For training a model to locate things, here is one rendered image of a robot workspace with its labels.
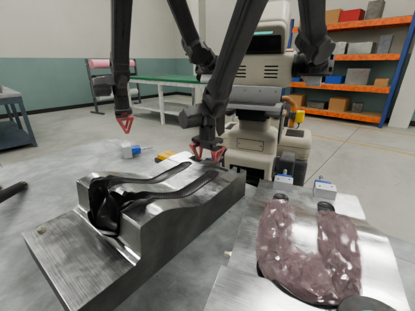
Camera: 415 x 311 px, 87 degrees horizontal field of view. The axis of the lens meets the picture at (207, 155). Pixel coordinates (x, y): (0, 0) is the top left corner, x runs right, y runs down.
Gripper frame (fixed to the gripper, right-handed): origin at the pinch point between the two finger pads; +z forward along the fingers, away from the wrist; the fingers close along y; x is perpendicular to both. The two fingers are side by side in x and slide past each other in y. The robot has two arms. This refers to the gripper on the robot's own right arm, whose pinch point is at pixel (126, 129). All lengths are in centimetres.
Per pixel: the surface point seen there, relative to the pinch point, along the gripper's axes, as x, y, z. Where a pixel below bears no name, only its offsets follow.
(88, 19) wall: -17, -650, -125
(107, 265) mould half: -10, 65, 6
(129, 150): -0.1, 2.6, 9.1
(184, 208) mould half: 6, 61, 1
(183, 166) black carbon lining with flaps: 13.6, 36.8, 3.8
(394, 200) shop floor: 222, 15, 91
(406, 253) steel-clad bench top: 50, 83, 11
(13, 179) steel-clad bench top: -41.4, 5.0, 12.9
